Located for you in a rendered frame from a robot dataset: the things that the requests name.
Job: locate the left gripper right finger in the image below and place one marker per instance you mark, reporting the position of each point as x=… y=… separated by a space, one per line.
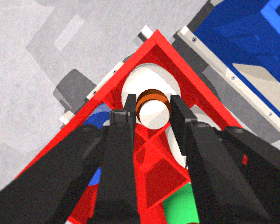
x=223 y=192

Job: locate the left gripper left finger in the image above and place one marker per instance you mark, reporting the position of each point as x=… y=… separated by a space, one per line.
x=48 y=191

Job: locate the red plastic crate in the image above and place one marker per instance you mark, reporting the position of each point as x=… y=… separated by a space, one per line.
x=157 y=173

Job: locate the blue plastic crate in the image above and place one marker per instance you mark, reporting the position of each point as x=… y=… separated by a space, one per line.
x=245 y=36

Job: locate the green bottle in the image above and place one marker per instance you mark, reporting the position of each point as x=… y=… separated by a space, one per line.
x=180 y=208

